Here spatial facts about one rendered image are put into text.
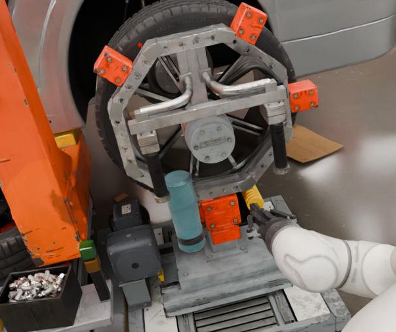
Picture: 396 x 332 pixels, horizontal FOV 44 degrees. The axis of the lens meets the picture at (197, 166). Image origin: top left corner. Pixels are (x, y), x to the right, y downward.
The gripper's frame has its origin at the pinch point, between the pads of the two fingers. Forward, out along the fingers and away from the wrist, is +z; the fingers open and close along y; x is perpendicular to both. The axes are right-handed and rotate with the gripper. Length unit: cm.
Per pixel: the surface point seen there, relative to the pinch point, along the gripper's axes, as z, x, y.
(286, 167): 5.2, -7.9, -12.0
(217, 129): 10.6, -22.3, 3.3
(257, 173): 30.4, -1.2, -9.9
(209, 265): 52, 35, 11
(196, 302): 48, 46, 19
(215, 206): 32.8, 6.5, 5.7
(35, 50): 70, -57, 51
